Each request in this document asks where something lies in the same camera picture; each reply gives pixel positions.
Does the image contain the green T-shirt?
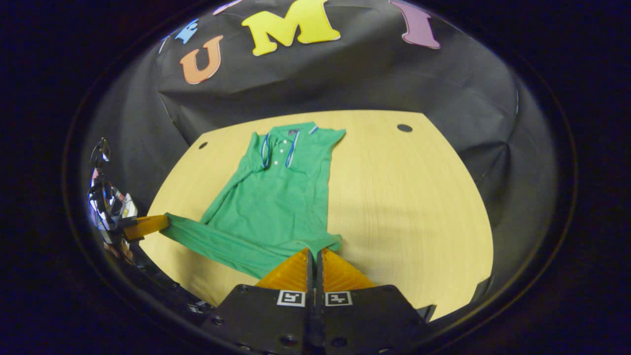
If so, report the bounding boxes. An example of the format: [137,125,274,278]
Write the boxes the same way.
[160,122,347,280]

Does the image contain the black backdrop cloth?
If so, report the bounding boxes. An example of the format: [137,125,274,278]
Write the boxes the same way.
[74,0,562,316]

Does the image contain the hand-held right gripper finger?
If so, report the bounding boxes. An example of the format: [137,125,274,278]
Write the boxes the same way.
[315,248,437,355]
[196,248,315,355]

